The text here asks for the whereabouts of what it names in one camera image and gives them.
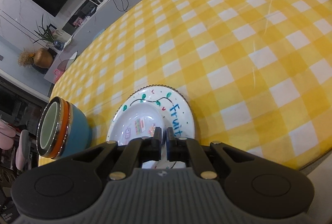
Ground small white sticker plate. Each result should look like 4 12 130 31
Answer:
106 103 165 145

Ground clear glass sticker plate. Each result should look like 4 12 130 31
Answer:
114 83 197 141

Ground blue orange bowls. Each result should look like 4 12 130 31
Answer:
37 96 92 159

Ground green ceramic bowl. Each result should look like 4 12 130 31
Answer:
39 102 59 150

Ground light blue plastic stool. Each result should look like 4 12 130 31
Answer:
93 29 105 40

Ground yellow checkered tablecloth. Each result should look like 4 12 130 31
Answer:
52 0 331 168

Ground golden round vase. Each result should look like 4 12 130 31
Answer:
33 48 54 69

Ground green potted plant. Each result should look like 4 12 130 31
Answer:
34 15 64 51

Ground black cable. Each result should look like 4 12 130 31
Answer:
111 0 130 13

